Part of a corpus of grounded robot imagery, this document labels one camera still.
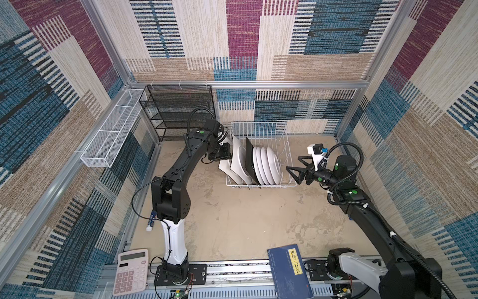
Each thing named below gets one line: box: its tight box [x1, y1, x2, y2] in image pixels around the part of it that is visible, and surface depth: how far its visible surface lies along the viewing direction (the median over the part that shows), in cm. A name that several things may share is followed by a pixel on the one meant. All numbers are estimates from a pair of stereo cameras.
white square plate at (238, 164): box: [229, 134, 253, 186], surface depth 88 cm
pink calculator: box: [112, 249, 149, 297], surface depth 74 cm
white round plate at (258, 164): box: [254, 146, 268, 186], surface depth 89 cm
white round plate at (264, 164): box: [260, 146, 273, 186], surface depth 89 cm
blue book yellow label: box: [267, 243, 314, 299], surface depth 74 cm
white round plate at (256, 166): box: [252, 146, 265, 186], surface depth 89 cm
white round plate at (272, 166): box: [266, 147, 281, 186], surface depth 91 cm
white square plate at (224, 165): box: [217, 134, 243, 186], surface depth 84 cm
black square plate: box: [245, 137, 262, 189], surface depth 89 cm
